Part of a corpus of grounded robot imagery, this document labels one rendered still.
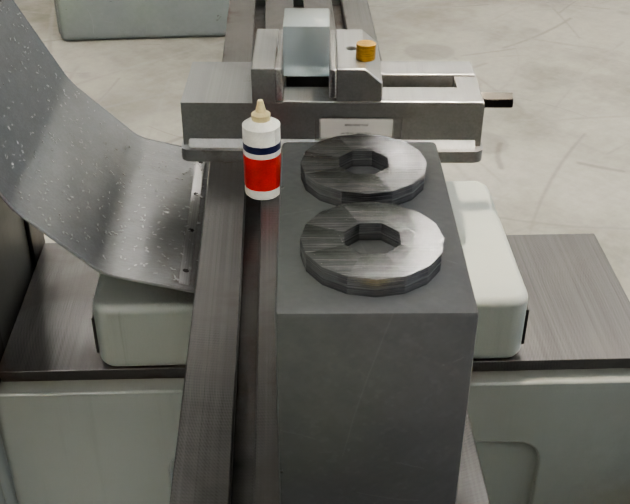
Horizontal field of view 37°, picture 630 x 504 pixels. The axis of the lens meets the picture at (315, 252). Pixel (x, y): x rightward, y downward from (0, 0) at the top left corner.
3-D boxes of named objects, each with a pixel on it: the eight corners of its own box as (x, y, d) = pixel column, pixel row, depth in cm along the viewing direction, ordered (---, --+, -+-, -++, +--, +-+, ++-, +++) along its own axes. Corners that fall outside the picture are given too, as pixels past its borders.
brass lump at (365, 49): (374, 54, 108) (375, 39, 107) (375, 62, 106) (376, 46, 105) (355, 54, 108) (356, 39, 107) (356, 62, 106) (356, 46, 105)
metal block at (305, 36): (328, 56, 114) (329, 8, 110) (328, 76, 109) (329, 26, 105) (285, 56, 114) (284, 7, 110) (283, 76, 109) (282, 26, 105)
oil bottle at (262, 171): (281, 182, 106) (279, 91, 100) (281, 201, 102) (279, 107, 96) (245, 183, 106) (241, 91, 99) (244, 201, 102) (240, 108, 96)
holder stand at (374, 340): (422, 329, 84) (438, 124, 73) (455, 528, 65) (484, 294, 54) (285, 330, 84) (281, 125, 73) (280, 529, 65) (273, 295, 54)
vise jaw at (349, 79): (376, 59, 117) (378, 28, 115) (382, 102, 107) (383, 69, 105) (328, 59, 117) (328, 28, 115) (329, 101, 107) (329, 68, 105)
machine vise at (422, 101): (466, 107, 122) (474, 25, 116) (482, 163, 109) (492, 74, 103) (195, 106, 122) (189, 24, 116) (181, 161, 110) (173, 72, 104)
